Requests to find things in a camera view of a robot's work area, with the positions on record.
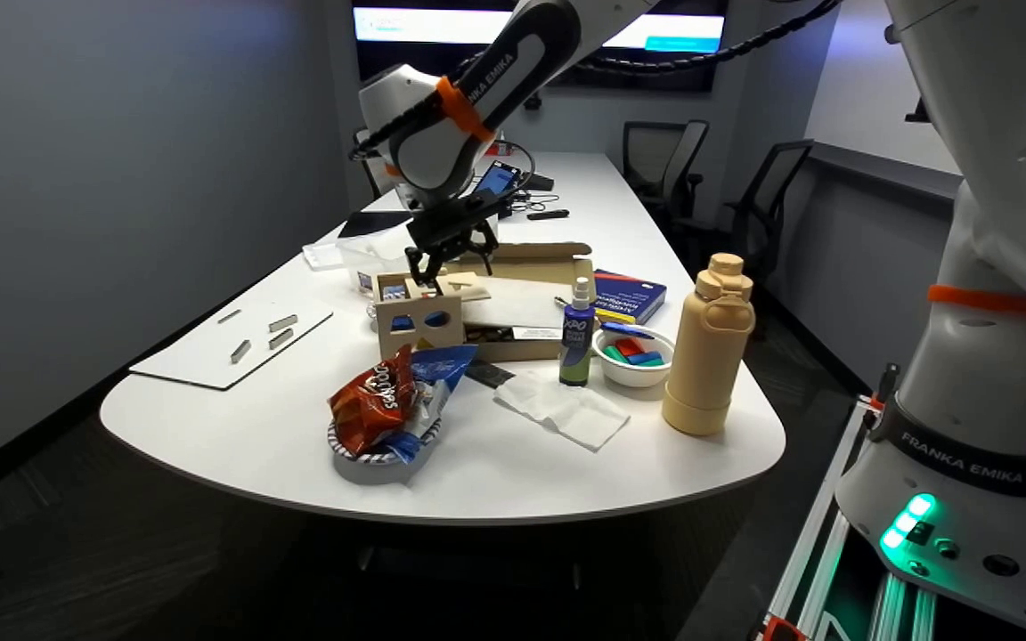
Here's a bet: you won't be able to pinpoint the white bowl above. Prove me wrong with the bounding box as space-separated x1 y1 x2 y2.
591 330 674 387

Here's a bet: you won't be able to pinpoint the wooden shape sorter toy box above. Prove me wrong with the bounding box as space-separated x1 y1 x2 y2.
374 274 466 355

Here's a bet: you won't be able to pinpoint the red toy block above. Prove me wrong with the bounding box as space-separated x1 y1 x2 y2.
614 337 649 355

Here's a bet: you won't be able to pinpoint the black office chair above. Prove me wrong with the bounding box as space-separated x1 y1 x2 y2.
731 143 812 281
622 118 707 231

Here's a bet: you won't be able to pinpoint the tan insulated water bottle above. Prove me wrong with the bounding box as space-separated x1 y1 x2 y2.
661 251 756 437

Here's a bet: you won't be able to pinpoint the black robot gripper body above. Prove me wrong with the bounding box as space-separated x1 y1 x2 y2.
406 194 501 261

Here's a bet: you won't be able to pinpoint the wooden toy box lid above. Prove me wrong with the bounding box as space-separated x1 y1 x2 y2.
439 274 491 304

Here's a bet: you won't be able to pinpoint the small blue spray bottle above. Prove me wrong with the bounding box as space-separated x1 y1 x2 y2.
560 278 593 386

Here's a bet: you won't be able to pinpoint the white board with markers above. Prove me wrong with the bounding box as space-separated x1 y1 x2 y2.
134 307 327 392

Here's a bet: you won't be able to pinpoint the open cardboard box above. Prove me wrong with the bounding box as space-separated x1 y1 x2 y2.
441 241 591 358

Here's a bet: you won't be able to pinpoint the blue textbook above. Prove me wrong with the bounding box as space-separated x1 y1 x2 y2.
593 269 665 324

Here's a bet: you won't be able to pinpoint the blue toy block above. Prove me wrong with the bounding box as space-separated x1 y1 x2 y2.
628 349 665 368

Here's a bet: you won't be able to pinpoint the red blue snack bags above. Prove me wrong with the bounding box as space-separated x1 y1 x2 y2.
327 346 476 485

